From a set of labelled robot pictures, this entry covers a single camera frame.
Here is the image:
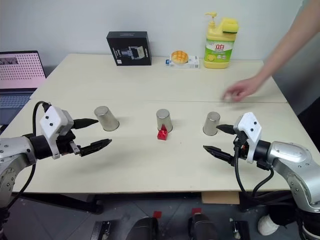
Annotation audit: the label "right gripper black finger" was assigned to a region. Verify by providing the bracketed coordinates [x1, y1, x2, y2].
[202, 144, 236, 167]
[215, 123, 236, 135]

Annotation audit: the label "brown cardboard piece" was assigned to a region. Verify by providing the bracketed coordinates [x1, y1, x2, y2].
[201, 191, 241, 205]

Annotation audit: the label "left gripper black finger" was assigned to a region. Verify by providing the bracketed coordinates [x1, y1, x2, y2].
[79, 138, 113, 158]
[72, 118, 100, 131]

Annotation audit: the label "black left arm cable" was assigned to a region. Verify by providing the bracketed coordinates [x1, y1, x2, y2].
[0, 100, 52, 211]

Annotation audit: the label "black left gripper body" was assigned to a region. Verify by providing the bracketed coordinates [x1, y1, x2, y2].
[56, 128, 82, 157]

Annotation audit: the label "dark rounded shape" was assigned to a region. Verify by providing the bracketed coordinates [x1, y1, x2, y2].
[187, 213, 218, 240]
[129, 216, 159, 240]

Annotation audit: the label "black floor plate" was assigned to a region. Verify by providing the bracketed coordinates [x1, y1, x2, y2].
[91, 220, 112, 240]
[229, 218, 251, 240]

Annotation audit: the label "person's dark trousers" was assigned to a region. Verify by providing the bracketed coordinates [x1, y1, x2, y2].
[284, 37, 320, 151]

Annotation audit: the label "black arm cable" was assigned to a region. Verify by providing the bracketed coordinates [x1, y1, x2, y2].
[233, 132, 296, 201]
[0, 100, 52, 211]

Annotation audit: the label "yellow dish soap pump bottle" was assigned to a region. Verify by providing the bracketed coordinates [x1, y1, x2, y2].
[203, 11, 236, 69]

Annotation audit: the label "black table frame bar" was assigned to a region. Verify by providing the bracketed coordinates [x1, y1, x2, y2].
[11, 192, 105, 215]

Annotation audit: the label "golden pineapple bun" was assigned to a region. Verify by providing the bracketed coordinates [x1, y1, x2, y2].
[170, 50, 190, 66]

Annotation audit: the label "white shoe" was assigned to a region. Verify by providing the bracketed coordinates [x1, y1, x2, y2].
[257, 214, 280, 236]

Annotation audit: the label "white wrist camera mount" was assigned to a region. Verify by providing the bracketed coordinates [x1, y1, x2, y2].
[39, 105, 75, 160]
[233, 111, 263, 165]

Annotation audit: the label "upturned steel cup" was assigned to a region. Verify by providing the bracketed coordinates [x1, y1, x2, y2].
[94, 105, 120, 132]
[202, 111, 221, 136]
[156, 108, 174, 133]

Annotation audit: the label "black product box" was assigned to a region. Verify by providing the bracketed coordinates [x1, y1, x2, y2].
[106, 31, 153, 67]

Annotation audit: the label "small red block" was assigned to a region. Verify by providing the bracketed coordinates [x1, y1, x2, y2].
[156, 124, 169, 141]

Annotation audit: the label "person's bare hand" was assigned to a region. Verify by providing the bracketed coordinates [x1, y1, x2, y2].
[222, 74, 267, 103]

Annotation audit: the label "yellow sponge with dark pad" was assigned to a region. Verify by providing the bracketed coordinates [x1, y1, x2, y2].
[219, 17, 240, 35]

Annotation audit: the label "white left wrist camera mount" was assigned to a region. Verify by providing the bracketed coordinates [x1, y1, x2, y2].
[39, 105, 75, 160]

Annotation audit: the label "packaged bun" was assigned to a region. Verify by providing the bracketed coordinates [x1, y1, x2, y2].
[164, 55, 201, 70]

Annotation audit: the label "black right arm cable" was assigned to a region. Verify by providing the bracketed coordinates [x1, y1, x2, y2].
[233, 132, 296, 201]

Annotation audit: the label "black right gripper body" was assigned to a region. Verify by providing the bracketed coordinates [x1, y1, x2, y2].
[232, 130, 250, 161]

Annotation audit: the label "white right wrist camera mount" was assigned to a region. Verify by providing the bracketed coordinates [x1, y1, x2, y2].
[233, 111, 263, 165]

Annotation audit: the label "grey open laptop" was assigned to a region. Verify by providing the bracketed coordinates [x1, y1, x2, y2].
[0, 50, 47, 126]

